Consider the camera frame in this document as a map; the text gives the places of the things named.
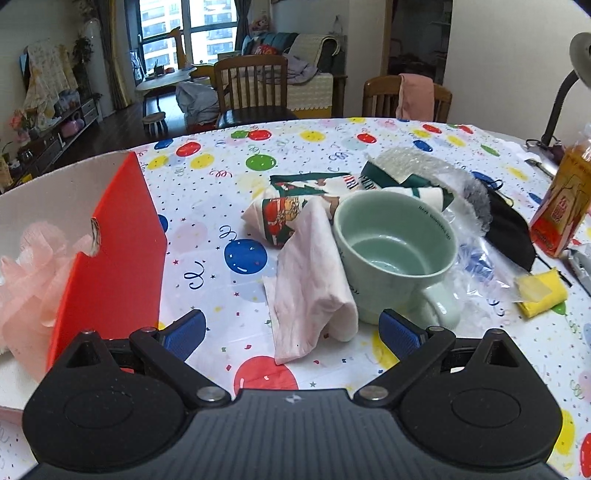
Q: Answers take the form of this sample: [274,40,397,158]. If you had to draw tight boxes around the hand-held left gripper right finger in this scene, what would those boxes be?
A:
[351,308,532,409]

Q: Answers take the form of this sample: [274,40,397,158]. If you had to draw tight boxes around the balloon print tablecloth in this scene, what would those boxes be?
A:
[0,117,591,478]

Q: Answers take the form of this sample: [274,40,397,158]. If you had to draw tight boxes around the yellow sponge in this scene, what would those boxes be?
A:
[515,270,573,319]

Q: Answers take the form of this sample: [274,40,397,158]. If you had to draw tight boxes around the red cardboard box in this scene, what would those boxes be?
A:
[0,150,169,411]

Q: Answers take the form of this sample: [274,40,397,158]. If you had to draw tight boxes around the low tv cabinet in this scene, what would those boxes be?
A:
[0,95,103,192]

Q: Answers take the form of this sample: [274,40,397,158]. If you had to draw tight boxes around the pink towel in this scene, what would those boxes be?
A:
[396,73,435,121]

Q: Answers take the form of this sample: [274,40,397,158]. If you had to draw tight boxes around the clear plastic bag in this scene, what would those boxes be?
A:
[443,171,561,324]

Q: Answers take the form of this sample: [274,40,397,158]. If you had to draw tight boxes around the small wooden child chair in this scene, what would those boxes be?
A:
[189,65,218,88]

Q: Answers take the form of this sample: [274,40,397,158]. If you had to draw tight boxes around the christmas print cloth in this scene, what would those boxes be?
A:
[241,194,345,250]

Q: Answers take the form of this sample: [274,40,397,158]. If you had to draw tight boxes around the large window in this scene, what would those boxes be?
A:
[136,0,241,70]

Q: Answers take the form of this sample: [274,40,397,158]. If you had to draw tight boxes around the purple clothes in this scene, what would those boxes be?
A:
[281,55,319,86]

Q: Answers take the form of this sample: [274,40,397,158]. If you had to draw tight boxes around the bubble wrap sheet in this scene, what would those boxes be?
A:
[369,147,467,190]

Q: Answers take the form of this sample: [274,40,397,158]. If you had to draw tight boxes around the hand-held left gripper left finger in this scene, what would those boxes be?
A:
[62,308,232,409]

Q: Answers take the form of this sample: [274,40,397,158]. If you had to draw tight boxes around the small wooden stool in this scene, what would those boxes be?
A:
[141,112,168,137]

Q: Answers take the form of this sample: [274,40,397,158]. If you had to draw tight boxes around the orange snack packet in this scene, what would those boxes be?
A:
[529,127,591,259]

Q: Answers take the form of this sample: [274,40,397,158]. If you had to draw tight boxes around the floral cover cloth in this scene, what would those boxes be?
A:
[23,39,79,127]

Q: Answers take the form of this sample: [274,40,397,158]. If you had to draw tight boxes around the pink flower bouquet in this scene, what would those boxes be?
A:
[9,111,34,144]

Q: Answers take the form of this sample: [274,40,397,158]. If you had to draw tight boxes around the black face mask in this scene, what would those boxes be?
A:
[475,178,539,273]

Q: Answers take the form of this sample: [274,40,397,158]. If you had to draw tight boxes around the grey utility knife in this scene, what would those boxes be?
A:
[524,154,557,181]

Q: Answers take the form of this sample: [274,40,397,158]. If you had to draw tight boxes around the grey desk lamp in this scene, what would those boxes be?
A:
[524,32,591,160]

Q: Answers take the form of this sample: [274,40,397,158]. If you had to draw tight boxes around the pale green mug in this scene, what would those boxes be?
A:
[331,189,462,328]

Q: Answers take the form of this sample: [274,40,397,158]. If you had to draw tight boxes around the wooden chair with dark seat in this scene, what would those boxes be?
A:
[213,54,298,130]

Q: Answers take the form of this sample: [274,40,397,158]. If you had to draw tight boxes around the white standing air conditioner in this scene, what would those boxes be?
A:
[81,17,102,51]

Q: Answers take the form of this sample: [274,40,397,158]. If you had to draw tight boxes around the silver metal tool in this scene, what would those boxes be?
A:
[567,244,591,296]

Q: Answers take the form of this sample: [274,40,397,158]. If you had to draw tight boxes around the grey cloth bag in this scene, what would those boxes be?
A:
[175,80,221,125]

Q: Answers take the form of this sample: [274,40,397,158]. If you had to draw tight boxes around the pale pink cloth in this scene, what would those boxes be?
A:
[263,198,361,365]

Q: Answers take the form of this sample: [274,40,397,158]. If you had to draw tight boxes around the grey fluffy cloth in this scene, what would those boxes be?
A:
[455,178,492,238]

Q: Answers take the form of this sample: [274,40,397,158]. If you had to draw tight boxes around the oval coffee table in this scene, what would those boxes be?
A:
[135,67,218,116]

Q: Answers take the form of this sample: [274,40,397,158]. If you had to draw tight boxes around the sofa with cream cover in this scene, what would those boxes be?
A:
[240,31,348,120]

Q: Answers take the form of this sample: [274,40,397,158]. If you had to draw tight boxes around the giraffe toy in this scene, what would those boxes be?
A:
[167,26,190,70]

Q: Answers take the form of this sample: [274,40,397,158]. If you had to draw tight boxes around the tall potted plant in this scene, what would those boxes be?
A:
[71,37,95,93]

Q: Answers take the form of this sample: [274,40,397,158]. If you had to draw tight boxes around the green white printed cloth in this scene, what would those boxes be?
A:
[270,161,455,213]

